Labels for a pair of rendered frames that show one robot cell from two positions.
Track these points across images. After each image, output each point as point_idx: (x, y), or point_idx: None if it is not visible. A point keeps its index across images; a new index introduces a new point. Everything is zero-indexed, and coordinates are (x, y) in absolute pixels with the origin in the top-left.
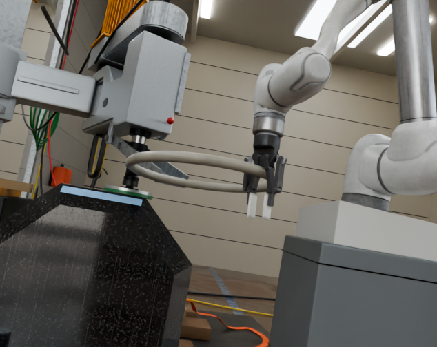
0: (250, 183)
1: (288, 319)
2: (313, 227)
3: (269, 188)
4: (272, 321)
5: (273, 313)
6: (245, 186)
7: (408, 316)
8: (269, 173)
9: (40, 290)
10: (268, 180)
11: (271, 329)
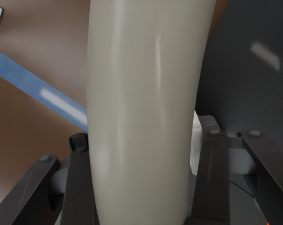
0: (217, 156)
1: (194, 187)
2: None
3: (80, 157)
4: (257, 214)
5: (262, 224)
6: (249, 143)
7: None
8: (62, 214)
9: None
10: (78, 183)
11: (251, 205)
